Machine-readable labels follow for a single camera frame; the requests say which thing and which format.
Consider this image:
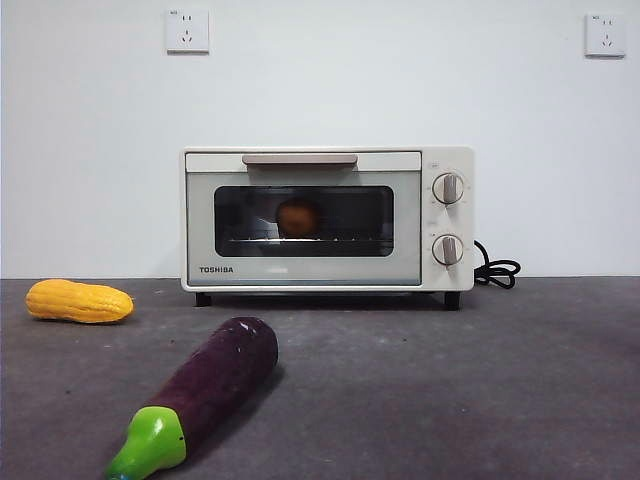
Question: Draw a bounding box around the metal wire oven rack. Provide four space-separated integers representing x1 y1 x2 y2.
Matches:
227 235 394 246

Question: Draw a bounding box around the purple eggplant green stem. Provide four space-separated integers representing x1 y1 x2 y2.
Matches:
104 315 280 480

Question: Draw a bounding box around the white toaster oven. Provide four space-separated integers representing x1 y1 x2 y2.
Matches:
180 145 475 309

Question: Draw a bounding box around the black oven power cable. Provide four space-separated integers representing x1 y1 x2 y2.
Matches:
472 238 524 290

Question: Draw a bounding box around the white wall socket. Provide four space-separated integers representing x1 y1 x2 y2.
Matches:
166 8 211 55
584 12 628 59

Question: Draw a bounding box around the glass oven door beige handle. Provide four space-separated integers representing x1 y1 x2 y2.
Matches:
184 151 424 287

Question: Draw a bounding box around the beige oven knob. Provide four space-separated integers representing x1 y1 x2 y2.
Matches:
431 233 465 267
431 172 466 206

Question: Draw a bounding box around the brown potato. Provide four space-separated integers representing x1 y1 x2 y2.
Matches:
275 197 321 237

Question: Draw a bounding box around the yellow corn cob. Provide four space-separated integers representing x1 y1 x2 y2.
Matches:
25 278 135 325

